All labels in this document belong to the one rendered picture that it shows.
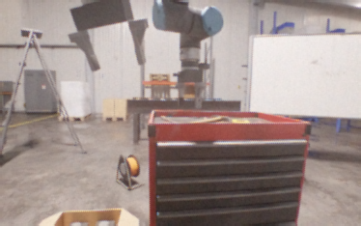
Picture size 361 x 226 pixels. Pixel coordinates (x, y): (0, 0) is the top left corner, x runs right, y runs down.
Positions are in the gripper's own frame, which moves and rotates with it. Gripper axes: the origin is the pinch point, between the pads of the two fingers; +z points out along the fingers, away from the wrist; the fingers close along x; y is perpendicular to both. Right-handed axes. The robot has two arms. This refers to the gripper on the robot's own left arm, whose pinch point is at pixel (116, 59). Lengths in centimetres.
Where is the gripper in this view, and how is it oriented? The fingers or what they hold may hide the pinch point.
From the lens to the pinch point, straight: 51.4
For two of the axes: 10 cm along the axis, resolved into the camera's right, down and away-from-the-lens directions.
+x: -9.8, 0.7, 1.8
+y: 1.2, -5.0, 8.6
